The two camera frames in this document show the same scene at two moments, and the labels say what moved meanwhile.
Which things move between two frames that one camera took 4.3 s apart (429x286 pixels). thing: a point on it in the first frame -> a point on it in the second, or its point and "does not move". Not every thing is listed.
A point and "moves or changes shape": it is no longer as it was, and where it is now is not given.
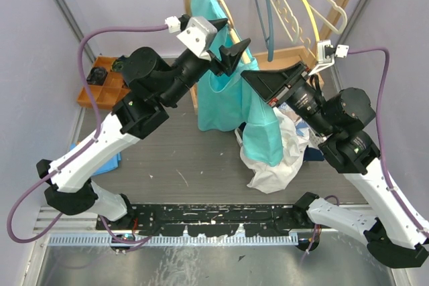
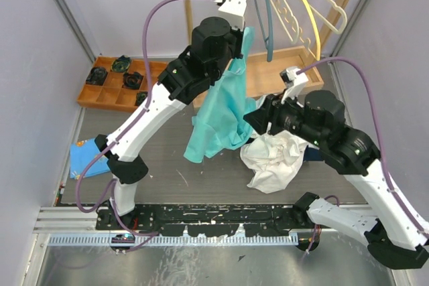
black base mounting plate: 212,220 does not move
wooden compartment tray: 107,96 does not move
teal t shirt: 226,102 moves or changes shape
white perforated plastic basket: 317,138 -> 313,146
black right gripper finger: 269,83 -> 259,120
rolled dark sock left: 97,76 does not move
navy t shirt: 313,154 does not move
